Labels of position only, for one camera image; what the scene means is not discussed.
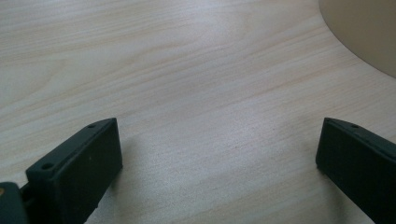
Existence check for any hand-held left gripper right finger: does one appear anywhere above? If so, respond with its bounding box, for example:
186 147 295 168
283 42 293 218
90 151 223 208
315 117 396 224

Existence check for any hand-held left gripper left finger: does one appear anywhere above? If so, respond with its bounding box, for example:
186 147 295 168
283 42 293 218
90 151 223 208
20 117 123 224

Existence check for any beige round object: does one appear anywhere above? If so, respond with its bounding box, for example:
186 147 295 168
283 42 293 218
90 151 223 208
318 0 396 79

